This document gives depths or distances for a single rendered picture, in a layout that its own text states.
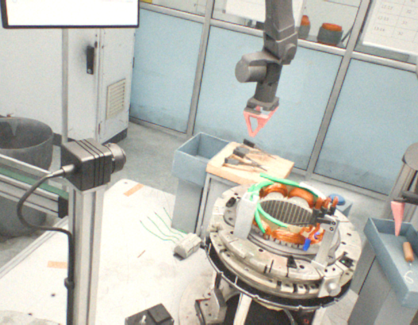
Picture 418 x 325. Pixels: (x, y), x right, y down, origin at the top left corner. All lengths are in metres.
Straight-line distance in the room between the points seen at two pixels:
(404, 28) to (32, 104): 2.57
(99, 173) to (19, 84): 3.03
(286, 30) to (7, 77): 2.72
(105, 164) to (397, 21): 2.69
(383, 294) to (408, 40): 2.17
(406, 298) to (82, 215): 0.69
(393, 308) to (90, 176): 0.82
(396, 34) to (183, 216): 2.08
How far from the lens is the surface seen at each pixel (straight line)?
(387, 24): 3.04
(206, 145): 1.37
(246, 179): 1.15
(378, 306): 1.12
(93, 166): 0.47
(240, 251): 0.85
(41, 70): 3.32
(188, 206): 1.31
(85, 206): 0.50
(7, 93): 3.60
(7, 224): 2.54
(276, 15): 1.08
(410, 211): 1.32
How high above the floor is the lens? 1.62
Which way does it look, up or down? 28 degrees down
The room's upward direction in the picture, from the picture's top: 10 degrees clockwise
